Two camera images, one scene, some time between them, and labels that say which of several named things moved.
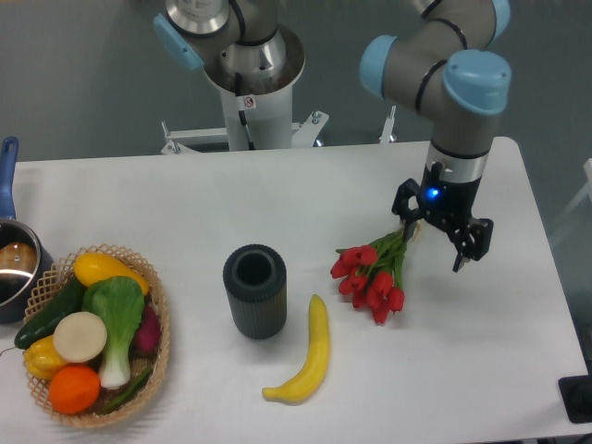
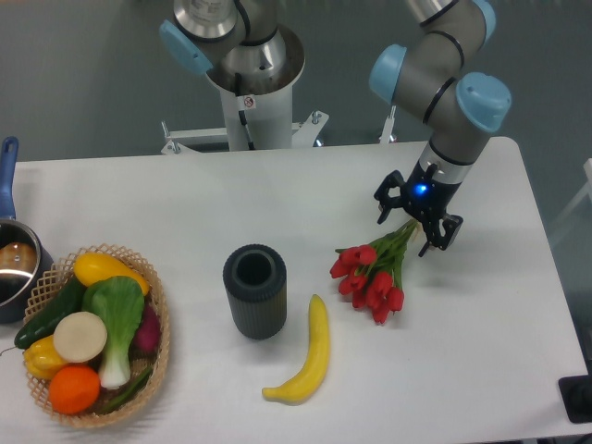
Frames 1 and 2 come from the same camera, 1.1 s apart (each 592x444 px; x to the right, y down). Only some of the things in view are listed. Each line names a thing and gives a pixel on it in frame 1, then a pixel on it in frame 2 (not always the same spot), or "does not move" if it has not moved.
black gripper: x=449 y=203 to x=426 y=198
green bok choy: x=119 y=301 does not move
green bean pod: x=137 y=388 does not move
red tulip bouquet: x=371 y=274 does not move
